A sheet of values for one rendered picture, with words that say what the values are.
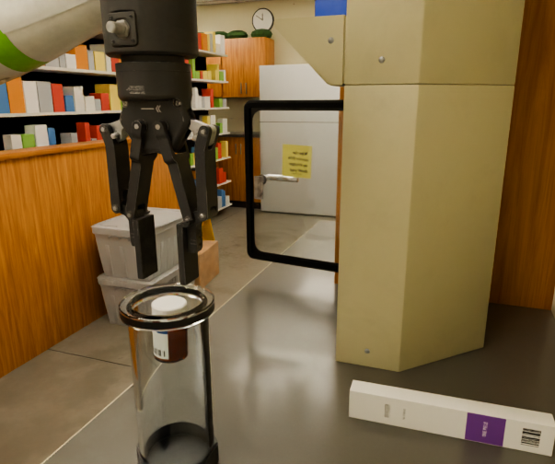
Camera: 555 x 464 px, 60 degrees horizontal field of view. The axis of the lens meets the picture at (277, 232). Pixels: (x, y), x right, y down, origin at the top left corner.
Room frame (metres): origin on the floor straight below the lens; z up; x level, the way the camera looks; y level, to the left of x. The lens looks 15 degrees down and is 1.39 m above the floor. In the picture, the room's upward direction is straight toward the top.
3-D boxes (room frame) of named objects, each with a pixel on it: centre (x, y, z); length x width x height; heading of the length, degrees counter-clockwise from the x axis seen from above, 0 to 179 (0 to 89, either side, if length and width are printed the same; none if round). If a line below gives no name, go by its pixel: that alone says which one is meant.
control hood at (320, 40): (0.94, -0.10, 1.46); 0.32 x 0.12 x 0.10; 160
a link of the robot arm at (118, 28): (0.51, 0.13, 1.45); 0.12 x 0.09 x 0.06; 160
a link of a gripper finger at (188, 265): (0.51, 0.10, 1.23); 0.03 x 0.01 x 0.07; 160
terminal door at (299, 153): (1.13, -0.06, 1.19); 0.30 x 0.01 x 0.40; 63
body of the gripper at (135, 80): (0.52, 0.13, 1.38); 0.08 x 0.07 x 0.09; 70
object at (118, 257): (3.05, 0.85, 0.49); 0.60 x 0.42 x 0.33; 160
